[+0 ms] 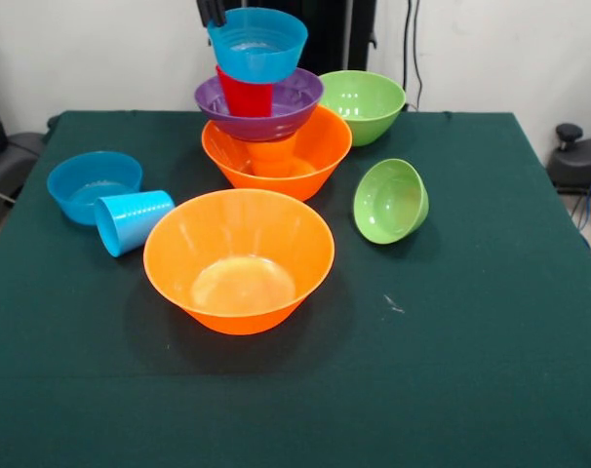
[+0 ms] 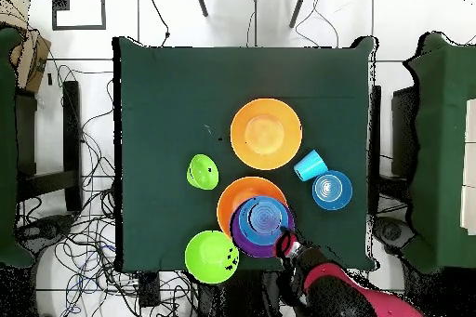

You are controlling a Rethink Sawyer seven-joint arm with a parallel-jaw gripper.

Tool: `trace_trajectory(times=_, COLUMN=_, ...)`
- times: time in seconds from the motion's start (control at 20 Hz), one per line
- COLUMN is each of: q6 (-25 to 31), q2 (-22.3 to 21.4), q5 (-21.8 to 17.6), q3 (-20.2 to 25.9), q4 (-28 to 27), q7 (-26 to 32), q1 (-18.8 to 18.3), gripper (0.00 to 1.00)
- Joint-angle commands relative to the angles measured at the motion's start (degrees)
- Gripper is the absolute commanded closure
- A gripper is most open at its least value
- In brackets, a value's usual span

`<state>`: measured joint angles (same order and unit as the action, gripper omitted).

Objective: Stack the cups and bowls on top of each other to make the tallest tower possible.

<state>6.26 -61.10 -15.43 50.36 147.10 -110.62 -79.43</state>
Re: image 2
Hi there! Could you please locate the blue bowl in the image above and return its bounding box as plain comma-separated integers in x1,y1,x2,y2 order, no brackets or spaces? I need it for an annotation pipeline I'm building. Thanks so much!
311,169,353,211
237,195,291,247

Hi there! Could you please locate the purple bowl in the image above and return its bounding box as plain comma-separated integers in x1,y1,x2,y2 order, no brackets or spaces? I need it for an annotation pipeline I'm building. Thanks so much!
230,197,297,259

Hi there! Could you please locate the large orange bowl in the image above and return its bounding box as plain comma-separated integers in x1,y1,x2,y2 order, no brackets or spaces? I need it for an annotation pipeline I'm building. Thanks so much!
229,98,304,172
216,176,289,238

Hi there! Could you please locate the large green bowl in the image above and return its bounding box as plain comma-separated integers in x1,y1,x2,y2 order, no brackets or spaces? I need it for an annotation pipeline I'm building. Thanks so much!
184,230,241,284

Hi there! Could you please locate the blue cup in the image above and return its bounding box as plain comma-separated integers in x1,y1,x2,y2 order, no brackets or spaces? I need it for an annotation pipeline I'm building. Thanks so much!
293,148,329,183

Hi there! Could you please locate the small green bowl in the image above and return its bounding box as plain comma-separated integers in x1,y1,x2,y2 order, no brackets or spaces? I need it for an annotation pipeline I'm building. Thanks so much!
186,153,220,192

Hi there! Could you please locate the white box stack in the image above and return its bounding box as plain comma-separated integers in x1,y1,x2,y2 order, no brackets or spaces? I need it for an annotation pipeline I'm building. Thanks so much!
459,98,476,236

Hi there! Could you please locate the black power strip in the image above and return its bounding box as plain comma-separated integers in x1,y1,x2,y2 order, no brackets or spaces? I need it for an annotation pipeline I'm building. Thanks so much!
138,271,162,308

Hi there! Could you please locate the dark green covered table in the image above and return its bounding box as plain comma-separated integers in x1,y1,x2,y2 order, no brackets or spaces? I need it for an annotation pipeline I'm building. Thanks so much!
0,27,36,270
403,32,476,274

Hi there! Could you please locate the dark green table cloth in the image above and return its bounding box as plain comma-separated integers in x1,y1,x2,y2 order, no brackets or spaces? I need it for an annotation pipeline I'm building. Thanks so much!
112,35,378,273

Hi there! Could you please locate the black tripod leg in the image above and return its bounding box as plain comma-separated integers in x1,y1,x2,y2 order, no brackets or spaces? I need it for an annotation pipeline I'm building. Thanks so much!
192,0,210,18
288,0,311,29

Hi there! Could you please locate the cardboard box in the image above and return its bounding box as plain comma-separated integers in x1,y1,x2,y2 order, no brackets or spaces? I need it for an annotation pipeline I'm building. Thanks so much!
0,0,52,95

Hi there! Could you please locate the black pedestal foot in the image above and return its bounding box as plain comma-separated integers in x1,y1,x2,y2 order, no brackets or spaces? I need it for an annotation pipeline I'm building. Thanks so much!
373,216,416,249
16,214,77,255

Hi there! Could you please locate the black cable with connector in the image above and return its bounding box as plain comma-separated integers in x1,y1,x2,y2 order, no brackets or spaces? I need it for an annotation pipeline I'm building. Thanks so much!
145,0,171,47

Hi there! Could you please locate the black metal stand frame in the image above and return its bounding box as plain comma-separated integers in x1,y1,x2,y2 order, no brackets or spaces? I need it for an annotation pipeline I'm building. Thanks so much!
14,80,85,214

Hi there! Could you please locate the black floor frame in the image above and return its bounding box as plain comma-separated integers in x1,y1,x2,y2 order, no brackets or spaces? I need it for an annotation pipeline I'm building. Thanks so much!
50,0,108,32

